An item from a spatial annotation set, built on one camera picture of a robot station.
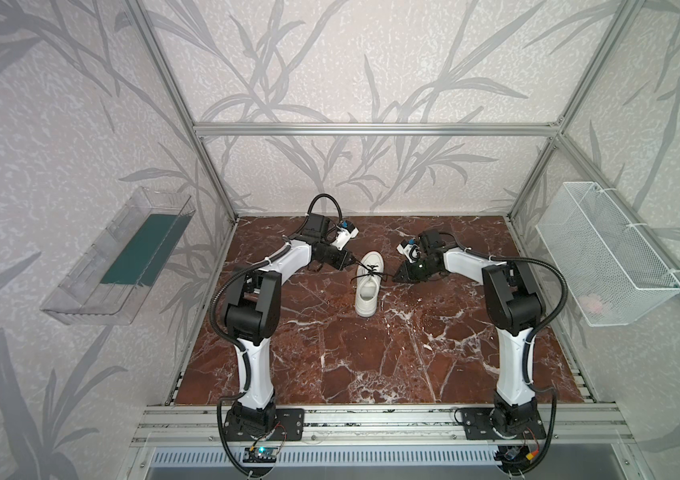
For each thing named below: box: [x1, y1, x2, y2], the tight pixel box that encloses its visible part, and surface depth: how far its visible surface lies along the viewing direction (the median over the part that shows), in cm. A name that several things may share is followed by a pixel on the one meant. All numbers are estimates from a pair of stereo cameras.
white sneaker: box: [355, 250, 385, 318], surface depth 95 cm
